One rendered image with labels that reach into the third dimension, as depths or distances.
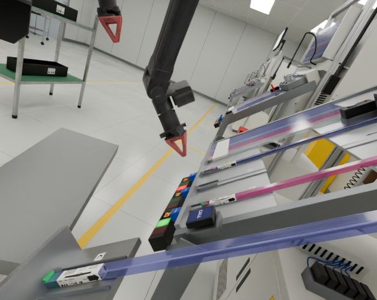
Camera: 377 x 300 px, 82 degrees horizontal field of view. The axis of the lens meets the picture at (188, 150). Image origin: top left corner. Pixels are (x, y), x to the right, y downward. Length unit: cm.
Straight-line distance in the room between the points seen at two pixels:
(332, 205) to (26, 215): 60
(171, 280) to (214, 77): 891
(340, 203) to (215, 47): 899
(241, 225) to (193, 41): 915
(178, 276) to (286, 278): 35
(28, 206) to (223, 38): 899
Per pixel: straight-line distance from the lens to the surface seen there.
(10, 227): 60
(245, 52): 922
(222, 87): 917
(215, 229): 39
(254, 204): 47
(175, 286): 48
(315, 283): 73
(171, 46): 59
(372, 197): 43
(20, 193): 68
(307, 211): 42
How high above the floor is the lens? 102
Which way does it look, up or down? 20 degrees down
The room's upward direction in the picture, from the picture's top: 23 degrees clockwise
